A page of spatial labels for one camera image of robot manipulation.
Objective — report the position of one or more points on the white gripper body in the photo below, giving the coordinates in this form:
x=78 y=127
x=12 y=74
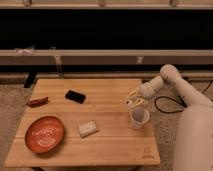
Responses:
x=141 y=92

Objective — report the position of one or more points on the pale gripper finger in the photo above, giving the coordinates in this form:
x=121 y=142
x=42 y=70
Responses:
x=135 y=102
x=132 y=94

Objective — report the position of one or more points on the clear plastic cup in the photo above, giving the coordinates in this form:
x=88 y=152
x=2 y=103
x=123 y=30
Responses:
x=139 y=116

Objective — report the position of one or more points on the small white bottle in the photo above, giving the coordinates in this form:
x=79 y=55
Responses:
x=87 y=129

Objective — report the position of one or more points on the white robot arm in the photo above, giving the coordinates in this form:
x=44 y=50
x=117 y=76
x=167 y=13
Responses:
x=194 y=136

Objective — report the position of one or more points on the wooden table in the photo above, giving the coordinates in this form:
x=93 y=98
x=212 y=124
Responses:
x=115 y=142

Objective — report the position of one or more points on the black phone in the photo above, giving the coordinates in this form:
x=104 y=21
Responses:
x=75 y=96

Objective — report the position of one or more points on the red chili pepper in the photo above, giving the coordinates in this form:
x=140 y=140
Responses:
x=37 y=102

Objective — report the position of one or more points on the orange ribbed plate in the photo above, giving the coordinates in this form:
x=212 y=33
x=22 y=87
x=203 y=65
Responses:
x=44 y=134

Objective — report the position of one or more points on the long wooden shelf rail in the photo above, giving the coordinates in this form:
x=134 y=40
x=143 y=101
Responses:
x=108 y=57

